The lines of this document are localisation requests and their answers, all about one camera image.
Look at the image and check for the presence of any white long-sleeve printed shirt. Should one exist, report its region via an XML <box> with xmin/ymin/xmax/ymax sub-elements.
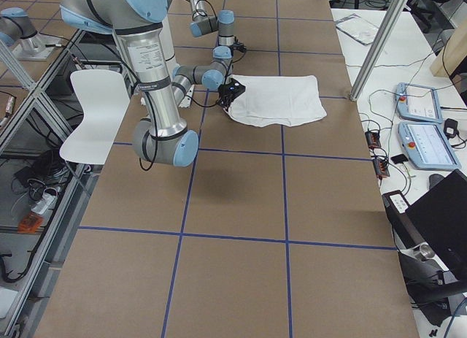
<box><xmin>226</xmin><ymin>75</ymin><xmax>327</xmax><ymax>127</ymax></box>

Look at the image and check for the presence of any blue teach pendant near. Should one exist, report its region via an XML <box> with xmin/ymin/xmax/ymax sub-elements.
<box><xmin>398</xmin><ymin>121</ymin><xmax>462</xmax><ymax>171</ymax></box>

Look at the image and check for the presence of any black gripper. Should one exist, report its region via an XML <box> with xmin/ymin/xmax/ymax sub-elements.
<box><xmin>216</xmin><ymin>89</ymin><xmax>236</xmax><ymax>108</ymax></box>

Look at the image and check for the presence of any blue teach pendant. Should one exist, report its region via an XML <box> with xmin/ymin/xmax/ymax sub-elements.
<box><xmin>398</xmin><ymin>121</ymin><xmax>462</xmax><ymax>171</ymax></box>
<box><xmin>395</xmin><ymin>82</ymin><xmax>443</xmax><ymax>123</ymax></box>

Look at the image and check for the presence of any blue teach pendant far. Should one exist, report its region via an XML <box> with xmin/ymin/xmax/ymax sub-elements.
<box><xmin>395</xmin><ymin>82</ymin><xmax>443</xmax><ymax>123</ymax></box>

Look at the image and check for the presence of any orange black connector box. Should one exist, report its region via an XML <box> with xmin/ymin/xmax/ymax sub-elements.
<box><xmin>365</xmin><ymin>131</ymin><xmax>382</xmax><ymax>150</ymax></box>

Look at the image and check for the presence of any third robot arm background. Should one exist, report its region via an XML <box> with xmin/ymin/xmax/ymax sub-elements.
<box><xmin>1</xmin><ymin>7</ymin><xmax>55</xmax><ymax>61</ymax></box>

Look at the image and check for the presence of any white plastic chair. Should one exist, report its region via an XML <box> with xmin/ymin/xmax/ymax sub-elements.
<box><xmin>60</xmin><ymin>69</ymin><xmax>130</xmax><ymax>165</ymax></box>

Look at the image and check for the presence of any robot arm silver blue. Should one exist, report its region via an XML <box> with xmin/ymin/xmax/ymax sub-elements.
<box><xmin>184</xmin><ymin>0</ymin><xmax>237</xmax><ymax>49</ymax></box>
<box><xmin>61</xmin><ymin>0</ymin><xmax>236</xmax><ymax>166</ymax></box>

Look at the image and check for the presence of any aluminium frame post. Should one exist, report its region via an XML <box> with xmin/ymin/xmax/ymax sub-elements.
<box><xmin>349</xmin><ymin>0</ymin><xmax>408</xmax><ymax>101</ymax></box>

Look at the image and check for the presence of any white board black border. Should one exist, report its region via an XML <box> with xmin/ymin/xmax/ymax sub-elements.
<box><xmin>335</xmin><ymin>14</ymin><xmax>379</xmax><ymax>45</ymax></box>

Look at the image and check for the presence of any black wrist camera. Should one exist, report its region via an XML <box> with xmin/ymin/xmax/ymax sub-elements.
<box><xmin>232</xmin><ymin>42</ymin><xmax>247</xmax><ymax>53</ymax></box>
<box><xmin>218</xmin><ymin>78</ymin><xmax>246</xmax><ymax>98</ymax></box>

